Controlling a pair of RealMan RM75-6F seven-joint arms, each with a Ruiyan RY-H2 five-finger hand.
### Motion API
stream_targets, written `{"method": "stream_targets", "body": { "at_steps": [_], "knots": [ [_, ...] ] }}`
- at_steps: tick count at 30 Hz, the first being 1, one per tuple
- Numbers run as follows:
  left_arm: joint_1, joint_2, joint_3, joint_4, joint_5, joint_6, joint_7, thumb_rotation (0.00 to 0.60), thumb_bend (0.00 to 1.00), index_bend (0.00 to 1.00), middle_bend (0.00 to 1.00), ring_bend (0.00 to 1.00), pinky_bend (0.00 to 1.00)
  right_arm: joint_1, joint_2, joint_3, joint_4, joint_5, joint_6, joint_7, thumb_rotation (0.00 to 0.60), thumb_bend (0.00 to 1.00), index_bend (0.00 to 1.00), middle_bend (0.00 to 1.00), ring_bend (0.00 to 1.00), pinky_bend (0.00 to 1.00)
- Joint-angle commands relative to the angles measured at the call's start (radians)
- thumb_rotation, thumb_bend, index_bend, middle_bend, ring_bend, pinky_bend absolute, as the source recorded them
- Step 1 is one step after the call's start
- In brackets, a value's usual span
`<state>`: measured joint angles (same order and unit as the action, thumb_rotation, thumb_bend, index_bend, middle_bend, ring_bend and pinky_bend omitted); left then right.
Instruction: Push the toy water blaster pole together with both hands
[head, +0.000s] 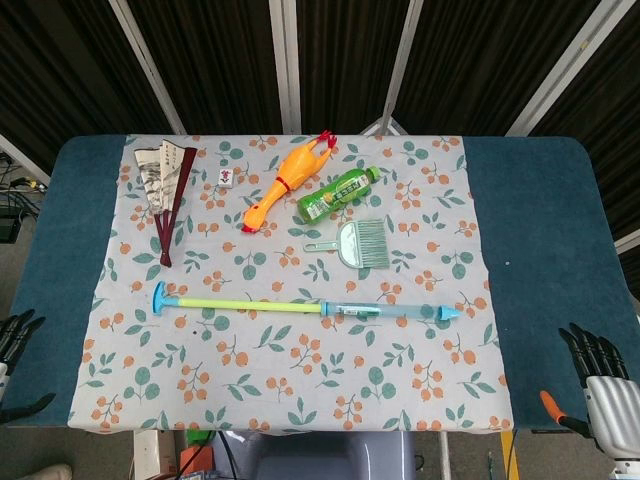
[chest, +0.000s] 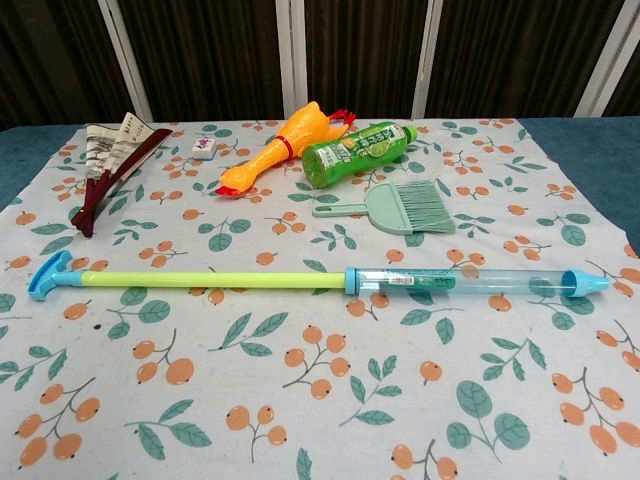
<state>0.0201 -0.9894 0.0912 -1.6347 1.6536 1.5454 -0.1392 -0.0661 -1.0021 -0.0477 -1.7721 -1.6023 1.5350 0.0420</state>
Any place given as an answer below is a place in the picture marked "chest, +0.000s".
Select blue and green water pump toy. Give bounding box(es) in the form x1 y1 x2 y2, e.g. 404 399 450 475
27 250 612 302

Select small green hand brush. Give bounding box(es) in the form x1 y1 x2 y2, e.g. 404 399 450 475
397 179 457 236

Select small green dustpan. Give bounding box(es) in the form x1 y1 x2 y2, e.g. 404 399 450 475
312 180 416 236

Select green plastic drink bottle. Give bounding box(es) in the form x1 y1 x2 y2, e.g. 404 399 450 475
301 120 419 190

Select orange rubber chicken toy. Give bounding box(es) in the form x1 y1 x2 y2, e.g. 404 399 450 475
215 100 358 199

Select white mahjong tile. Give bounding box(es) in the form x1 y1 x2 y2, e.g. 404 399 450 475
190 135 216 160

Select floral orange fruit tablecloth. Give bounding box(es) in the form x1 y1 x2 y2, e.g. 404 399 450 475
0 117 640 480

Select paper folding fan dark ribs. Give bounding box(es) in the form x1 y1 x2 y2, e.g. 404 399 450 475
69 110 174 239

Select white partition frame post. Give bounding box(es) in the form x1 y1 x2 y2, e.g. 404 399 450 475
413 0 441 120
573 0 640 119
275 0 307 121
96 0 154 124

